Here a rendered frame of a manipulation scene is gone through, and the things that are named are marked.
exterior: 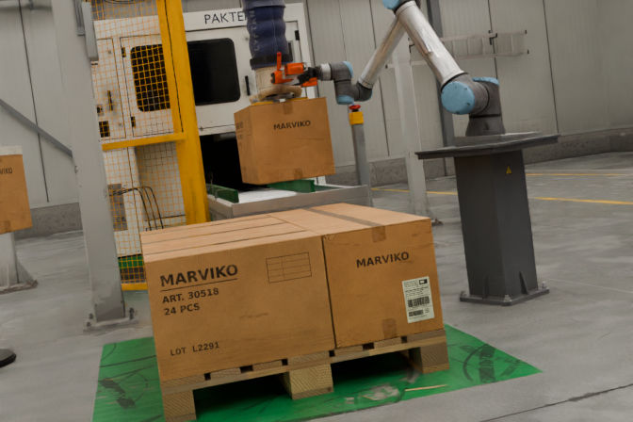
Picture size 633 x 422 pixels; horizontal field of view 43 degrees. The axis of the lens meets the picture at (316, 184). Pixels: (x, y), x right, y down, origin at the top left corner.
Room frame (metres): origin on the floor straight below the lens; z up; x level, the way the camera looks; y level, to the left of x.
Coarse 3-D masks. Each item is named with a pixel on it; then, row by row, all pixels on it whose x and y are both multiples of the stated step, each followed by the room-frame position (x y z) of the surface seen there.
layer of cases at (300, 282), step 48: (144, 240) 3.32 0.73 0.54; (192, 240) 3.08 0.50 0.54; (240, 240) 2.87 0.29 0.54; (288, 240) 2.71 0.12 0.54; (336, 240) 2.75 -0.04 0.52; (384, 240) 2.79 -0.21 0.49; (432, 240) 2.83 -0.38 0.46; (192, 288) 2.64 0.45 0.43; (240, 288) 2.67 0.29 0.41; (288, 288) 2.71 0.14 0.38; (336, 288) 2.75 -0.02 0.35; (384, 288) 2.78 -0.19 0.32; (432, 288) 2.82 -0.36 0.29; (192, 336) 2.64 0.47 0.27; (240, 336) 2.67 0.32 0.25; (288, 336) 2.71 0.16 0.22; (336, 336) 2.74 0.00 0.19; (384, 336) 2.78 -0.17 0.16
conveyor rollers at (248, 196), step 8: (240, 192) 6.16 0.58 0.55; (248, 192) 5.99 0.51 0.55; (256, 192) 5.83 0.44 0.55; (264, 192) 5.74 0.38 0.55; (272, 192) 5.58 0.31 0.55; (280, 192) 5.49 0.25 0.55; (288, 192) 5.33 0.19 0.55; (296, 192) 5.24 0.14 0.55; (240, 200) 5.17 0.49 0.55; (248, 200) 5.08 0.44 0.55; (256, 200) 5.00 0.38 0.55
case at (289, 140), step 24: (240, 120) 4.39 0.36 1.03; (264, 120) 4.06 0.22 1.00; (288, 120) 4.09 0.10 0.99; (312, 120) 4.12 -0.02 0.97; (240, 144) 4.51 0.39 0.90; (264, 144) 4.06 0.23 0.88; (288, 144) 4.09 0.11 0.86; (312, 144) 4.11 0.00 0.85; (264, 168) 4.05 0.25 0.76; (288, 168) 4.08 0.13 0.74; (312, 168) 4.11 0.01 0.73
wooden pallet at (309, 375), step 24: (408, 336) 2.80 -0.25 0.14; (432, 336) 2.82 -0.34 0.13; (288, 360) 2.70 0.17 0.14; (312, 360) 2.72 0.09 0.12; (336, 360) 2.74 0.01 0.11; (408, 360) 2.96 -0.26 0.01; (432, 360) 2.81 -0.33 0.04; (168, 384) 2.61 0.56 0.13; (192, 384) 2.63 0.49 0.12; (216, 384) 2.65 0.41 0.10; (288, 384) 2.75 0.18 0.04; (312, 384) 2.72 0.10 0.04; (168, 408) 2.61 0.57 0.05; (192, 408) 2.63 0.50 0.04
